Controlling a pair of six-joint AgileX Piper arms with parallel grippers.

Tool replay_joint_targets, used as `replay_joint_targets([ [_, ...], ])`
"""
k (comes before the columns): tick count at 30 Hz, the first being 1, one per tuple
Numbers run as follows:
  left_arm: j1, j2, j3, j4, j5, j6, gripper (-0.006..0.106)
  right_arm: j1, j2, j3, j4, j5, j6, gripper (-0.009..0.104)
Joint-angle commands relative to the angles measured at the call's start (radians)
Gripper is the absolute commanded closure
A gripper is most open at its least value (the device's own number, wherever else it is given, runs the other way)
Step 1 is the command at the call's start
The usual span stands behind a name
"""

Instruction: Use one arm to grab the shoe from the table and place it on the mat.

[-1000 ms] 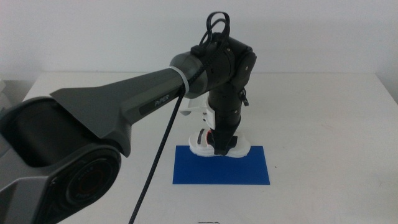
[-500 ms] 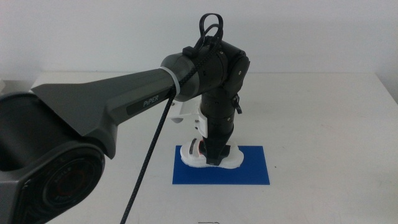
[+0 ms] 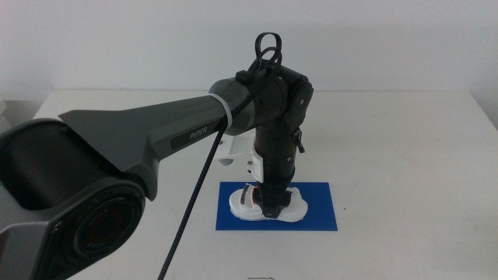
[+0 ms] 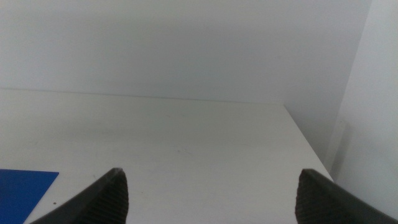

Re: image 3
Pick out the blue rectangular mat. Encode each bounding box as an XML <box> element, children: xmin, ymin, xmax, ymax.
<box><xmin>215</xmin><ymin>180</ymin><xmax>338</xmax><ymax>232</ymax></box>

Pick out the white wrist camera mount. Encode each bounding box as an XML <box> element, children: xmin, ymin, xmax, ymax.
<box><xmin>216</xmin><ymin>132</ymin><xmax>266</xmax><ymax>184</ymax></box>

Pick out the white cable tie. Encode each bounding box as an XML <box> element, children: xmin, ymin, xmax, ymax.
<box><xmin>206</xmin><ymin>93</ymin><xmax>234</xmax><ymax>132</ymax></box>

